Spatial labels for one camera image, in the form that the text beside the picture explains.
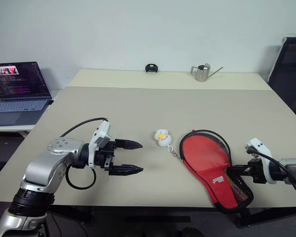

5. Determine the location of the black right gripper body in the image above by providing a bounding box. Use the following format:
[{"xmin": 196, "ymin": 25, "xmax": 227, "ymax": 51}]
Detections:
[{"xmin": 248, "ymin": 159, "xmax": 268, "ymax": 185}]

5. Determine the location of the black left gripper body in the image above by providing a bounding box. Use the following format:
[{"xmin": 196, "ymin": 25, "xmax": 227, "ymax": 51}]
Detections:
[{"xmin": 95, "ymin": 140, "xmax": 117, "ymax": 174}]

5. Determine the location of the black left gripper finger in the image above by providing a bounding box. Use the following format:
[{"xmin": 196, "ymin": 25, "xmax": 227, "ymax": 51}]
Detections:
[
  {"xmin": 108, "ymin": 164, "xmax": 144, "ymax": 177},
  {"xmin": 114, "ymin": 139, "xmax": 144, "ymax": 151}
]

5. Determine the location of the red black paddle case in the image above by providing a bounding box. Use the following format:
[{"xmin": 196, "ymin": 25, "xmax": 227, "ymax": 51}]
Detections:
[{"xmin": 179, "ymin": 129, "xmax": 254, "ymax": 215}]

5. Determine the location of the white plush duck keychain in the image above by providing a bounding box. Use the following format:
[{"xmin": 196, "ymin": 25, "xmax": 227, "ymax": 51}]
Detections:
[{"xmin": 153, "ymin": 128, "xmax": 185, "ymax": 162}]

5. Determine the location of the red table tennis paddle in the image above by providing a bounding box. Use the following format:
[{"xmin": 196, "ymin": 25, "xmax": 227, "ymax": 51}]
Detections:
[{"xmin": 183, "ymin": 135, "xmax": 248, "ymax": 205}]

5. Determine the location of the small black clamp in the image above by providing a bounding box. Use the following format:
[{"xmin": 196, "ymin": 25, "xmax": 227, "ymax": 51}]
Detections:
[{"xmin": 145, "ymin": 63, "xmax": 159, "ymax": 74}]

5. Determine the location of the steel watering can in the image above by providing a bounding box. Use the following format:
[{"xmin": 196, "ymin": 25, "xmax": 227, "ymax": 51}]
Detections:
[{"xmin": 190, "ymin": 63, "xmax": 224, "ymax": 82}]

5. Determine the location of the black mesh office chair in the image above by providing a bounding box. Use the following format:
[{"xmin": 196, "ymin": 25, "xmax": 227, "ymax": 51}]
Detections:
[{"xmin": 267, "ymin": 37, "xmax": 296, "ymax": 119}]

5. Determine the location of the open grey laptop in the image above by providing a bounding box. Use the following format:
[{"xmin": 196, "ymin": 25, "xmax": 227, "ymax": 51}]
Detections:
[{"xmin": 0, "ymin": 61, "xmax": 53, "ymax": 128}]

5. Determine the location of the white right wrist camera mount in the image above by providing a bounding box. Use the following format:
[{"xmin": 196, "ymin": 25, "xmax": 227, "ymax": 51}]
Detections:
[{"xmin": 246, "ymin": 138, "xmax": 279, "ymax": 185}]

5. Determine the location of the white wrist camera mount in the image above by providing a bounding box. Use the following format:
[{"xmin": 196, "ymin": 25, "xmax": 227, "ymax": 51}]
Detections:
[
  {"xmin": 88, "ymin": 120, "xmax": 113, "ymax": 167},
  {"xmin": 246, "ymin": 138, "xmax": 279, "ymax": 185}
]

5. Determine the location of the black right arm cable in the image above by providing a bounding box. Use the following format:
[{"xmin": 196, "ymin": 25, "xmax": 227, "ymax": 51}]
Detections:
[{"xmin": 245, "ymin": 145, "xmax": 296, "ymax": 201}]

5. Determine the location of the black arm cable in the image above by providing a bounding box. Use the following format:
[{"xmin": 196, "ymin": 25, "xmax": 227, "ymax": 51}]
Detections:
[
  {"xmin": 60, "ymin": 117, "xmax": 110, "ymax": 191},
  {"xmin": 245, "ymin": 145, "xmax": 296, "ymax": 201}
]

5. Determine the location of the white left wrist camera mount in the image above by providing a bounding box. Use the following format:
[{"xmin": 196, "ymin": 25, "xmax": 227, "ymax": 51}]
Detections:
[{"xmin": 88, "ymin": 120, "xmax": 113, "ymax": 167}]

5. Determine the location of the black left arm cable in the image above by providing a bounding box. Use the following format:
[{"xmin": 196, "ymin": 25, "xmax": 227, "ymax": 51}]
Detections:
[{"xmin": 60, "ymin": 117, "xmax": 110, "ymax": 191}]

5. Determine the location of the black table frame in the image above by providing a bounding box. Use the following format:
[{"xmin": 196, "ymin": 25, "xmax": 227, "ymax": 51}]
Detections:
[{"xmin": 47, "ymin": 204, "xmax": 296, "ymax": 228}]

